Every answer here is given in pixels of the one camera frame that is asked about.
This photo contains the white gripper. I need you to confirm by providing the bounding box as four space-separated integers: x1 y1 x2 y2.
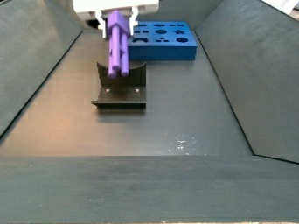
72 0 159 38

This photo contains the purple three-prong object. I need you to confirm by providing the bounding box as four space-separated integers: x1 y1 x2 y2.
107 10 129 78

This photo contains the black curved fixture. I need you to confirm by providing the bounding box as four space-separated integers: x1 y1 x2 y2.
91 61 145 108

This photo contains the blue shape-sorter block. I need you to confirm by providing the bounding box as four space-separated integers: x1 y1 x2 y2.
128 21 198 60

